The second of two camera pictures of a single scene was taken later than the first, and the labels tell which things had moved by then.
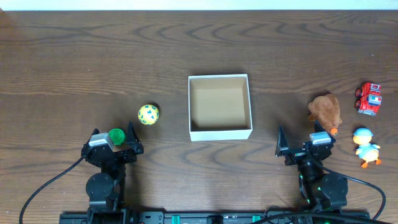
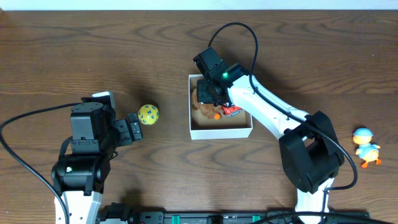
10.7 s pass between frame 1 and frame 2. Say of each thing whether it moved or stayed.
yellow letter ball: stayed
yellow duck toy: stayed
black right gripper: moved
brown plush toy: moved
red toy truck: moved
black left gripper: moved
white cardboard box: stayed
